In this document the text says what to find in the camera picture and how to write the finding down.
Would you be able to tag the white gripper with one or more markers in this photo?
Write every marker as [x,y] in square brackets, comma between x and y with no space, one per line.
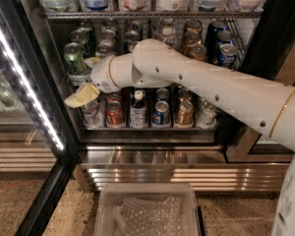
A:
[100,73]

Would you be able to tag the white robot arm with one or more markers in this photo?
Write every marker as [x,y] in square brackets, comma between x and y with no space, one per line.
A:
[266,106]

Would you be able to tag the rear orange can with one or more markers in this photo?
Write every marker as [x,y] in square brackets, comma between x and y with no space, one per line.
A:
[115,96]

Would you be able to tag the front white can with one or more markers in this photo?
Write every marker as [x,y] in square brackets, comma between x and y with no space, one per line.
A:
[104,50]

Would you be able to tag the front water bottle lower shelf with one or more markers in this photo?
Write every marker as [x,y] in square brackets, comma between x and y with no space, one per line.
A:
[92,114]

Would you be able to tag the water bottle shelf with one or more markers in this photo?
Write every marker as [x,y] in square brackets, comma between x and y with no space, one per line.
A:
[166,23]
[92,114]
[168,36]

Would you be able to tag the front orange can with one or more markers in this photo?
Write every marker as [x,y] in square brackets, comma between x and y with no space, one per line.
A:
[114,113]

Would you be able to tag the front Red Bull can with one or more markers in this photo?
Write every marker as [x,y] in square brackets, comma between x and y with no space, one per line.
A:
[132,45]

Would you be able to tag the red bull can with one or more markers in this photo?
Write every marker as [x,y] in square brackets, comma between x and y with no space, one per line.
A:
[130,36]
[132,45]
[136,26]

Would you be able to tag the rear white can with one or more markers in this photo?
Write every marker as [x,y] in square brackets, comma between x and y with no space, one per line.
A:
[110,24]

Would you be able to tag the rear Red Bull can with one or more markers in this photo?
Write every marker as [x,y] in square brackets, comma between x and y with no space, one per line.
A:
[136,26]

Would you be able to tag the rear blue can lower shelf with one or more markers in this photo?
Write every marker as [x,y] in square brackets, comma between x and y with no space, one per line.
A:
[162,94]

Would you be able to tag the front blue can lower shelf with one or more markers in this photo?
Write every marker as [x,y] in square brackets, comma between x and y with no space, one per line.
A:
[161,113]

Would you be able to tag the glass fridge door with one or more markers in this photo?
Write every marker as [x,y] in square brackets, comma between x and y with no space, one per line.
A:
[36,171]

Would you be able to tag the front water bottle middle shelf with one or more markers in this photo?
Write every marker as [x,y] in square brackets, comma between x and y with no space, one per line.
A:
[168,36]

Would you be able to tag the rear water bottle middle shelf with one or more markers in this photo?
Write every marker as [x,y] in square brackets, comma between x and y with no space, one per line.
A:
[166,23]

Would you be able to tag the rear gold can lower shelf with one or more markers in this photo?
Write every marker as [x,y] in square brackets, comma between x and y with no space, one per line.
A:
[184,95]

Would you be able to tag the gold can shelf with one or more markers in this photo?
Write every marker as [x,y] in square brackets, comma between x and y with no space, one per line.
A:
[184,95]
[184,114]

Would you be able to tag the front gold can lower shelf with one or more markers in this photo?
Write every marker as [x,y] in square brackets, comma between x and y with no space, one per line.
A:
[184,114]

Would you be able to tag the gold can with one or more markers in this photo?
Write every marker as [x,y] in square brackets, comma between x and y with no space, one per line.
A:
[198,52]
[190,38]
[193,25]

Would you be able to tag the front gold can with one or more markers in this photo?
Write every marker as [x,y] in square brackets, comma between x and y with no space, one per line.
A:
[198,52]

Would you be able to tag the rear gold can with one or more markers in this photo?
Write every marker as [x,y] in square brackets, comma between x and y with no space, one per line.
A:
[193,25]

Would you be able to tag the rear silver can lower shelf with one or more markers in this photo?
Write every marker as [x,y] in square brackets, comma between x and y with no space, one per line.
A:
[200,102]

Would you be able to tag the silver can shelf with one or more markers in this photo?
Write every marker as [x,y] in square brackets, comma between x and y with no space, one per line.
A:
[200,102]
[207,113]

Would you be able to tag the front silver can lower shelf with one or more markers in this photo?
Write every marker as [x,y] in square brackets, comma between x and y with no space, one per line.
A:
[207,113]

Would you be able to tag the rear blue Pepsi can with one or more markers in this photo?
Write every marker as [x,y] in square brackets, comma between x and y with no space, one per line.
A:
[214,27]

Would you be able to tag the blue pepsi can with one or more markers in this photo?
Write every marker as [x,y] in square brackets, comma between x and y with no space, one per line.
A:
[226,55]
[223,37]
[214,27]

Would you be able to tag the front blue Pepsi can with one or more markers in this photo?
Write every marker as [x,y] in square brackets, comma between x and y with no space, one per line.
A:
[226,55]

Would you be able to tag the dark juice bottle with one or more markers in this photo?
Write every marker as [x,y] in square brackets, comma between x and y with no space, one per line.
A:
[138,110]

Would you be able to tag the LED light strip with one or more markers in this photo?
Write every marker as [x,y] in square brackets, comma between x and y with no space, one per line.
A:
[9,53]

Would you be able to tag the clear plastic bin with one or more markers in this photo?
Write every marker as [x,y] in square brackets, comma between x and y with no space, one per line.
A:
[114,194]

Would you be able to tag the upper wire shelf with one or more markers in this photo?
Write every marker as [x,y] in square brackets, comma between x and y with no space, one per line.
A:
[146,15]

